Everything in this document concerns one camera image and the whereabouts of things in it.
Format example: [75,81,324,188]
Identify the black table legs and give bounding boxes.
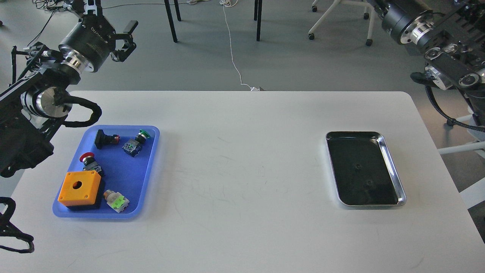
[163,0,181,43]
[253,0,262,42]

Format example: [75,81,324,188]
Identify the black floor cables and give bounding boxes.
[32,0,190,42]

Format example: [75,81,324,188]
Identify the white floor cable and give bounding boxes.
[219,0,260,92]

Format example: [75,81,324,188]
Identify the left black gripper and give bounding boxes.
[58,0,138,72]

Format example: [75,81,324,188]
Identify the white office chair base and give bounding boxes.
[307,0,375,46]

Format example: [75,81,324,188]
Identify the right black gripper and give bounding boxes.
[369,0,433,45]

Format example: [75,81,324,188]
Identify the green push button switch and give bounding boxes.
[122,129,151,157]

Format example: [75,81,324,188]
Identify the blue plastic tray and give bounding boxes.
[52,126,160,219]

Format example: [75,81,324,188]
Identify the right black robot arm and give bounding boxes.
[369,0,485,132]

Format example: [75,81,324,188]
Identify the orange button enclosure box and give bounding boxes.
[57,171,102,207]

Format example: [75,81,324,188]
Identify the red emergency stop button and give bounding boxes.
[79,152,105,177]

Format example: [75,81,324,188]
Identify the silver metal tray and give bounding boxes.
[325,131,407,207]

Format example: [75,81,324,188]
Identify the black table legs left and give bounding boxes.
[163,0,181,43]

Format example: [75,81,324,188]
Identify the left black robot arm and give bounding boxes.
[0,0,138,178]

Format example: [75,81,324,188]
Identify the white green contact switch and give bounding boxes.
[103,190,130,213]

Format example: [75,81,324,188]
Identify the black table legs right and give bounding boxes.
[253,0,262,42]

